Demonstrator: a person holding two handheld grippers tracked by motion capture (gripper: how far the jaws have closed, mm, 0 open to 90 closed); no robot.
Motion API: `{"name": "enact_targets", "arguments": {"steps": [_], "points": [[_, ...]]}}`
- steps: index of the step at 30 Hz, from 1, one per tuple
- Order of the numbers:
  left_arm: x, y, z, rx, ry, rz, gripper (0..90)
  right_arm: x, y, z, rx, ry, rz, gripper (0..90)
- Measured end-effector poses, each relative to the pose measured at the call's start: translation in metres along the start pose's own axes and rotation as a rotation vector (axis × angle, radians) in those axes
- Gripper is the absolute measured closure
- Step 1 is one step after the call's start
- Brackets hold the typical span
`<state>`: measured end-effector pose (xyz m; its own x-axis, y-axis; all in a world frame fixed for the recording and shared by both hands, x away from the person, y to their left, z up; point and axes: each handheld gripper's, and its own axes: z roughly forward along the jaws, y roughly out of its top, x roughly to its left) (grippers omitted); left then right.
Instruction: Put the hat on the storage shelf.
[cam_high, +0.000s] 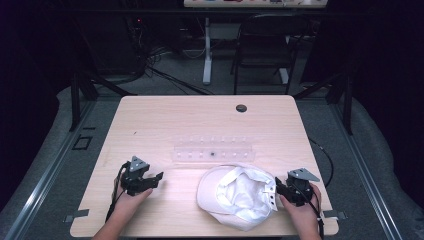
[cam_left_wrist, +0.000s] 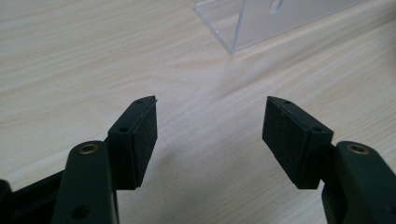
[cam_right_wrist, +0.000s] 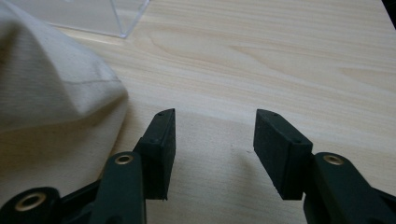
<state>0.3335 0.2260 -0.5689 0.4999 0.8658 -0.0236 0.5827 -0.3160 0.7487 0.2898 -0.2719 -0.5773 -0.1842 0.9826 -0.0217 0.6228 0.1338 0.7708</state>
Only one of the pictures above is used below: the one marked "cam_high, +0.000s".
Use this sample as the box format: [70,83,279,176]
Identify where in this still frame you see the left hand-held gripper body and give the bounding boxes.
[119,155,152,197]

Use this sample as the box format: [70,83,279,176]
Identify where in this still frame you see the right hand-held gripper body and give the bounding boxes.
[285,167,321,207]

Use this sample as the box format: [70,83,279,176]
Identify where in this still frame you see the white baseball cap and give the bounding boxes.
[195,162,280,232]

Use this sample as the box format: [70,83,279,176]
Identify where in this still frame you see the person's left hand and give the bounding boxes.
[113,178,154,216]

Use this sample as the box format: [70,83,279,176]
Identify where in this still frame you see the person's right hand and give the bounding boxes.
[278,183,323,232]

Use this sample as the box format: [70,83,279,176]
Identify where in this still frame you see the clear plastic rack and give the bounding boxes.
[172,134,256,165]

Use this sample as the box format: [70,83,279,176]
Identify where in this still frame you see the black metal stand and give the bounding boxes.
[67,69,138,133]
[292,68,355,136]

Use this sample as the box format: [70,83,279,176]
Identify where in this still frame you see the white desk leg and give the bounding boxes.
[202,16,214,86]

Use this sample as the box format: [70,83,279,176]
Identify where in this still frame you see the black chair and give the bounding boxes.
[229,13,312,96]

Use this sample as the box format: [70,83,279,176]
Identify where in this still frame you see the light desk top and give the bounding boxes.
[183,0,330,9]

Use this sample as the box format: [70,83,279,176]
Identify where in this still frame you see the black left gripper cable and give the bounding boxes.
[104,161,130,224]

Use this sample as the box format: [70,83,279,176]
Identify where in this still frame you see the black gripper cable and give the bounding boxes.
[294,182,325,240]
[104,161,130,224]

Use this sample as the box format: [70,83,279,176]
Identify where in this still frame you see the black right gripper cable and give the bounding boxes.
[294,182,325,240]

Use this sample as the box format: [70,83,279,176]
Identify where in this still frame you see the black cable beside table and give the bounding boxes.
[307,136,335,189]

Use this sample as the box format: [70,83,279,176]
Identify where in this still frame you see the grey table bracket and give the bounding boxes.
[322,209,348,221]
[63,208,91,224]

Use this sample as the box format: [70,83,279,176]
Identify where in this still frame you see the metal floor rail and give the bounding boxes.
[328,99,404,240]
[3,99,96,240]

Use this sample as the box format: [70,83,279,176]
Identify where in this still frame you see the black floor cables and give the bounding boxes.
[129,16,214,96]

